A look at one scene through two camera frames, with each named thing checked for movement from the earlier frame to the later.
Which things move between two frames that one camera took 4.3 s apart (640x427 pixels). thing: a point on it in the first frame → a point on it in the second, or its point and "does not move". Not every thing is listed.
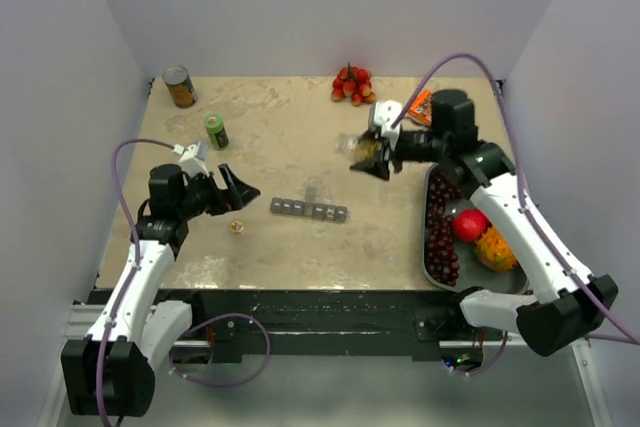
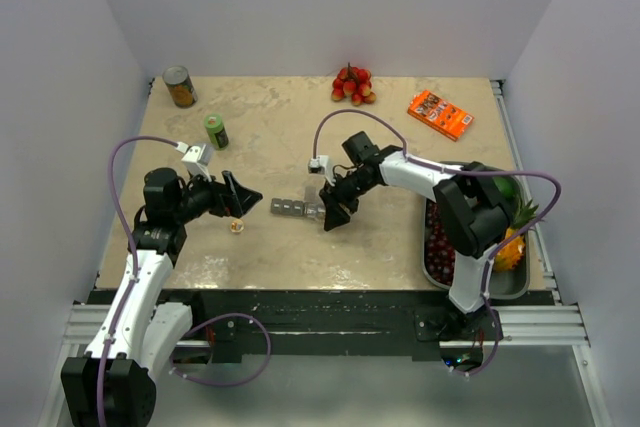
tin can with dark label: (181, 86) does not move
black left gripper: (239, 192) does not move
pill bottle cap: (236, 226) does not move
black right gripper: (379, 168) → (335, 203)
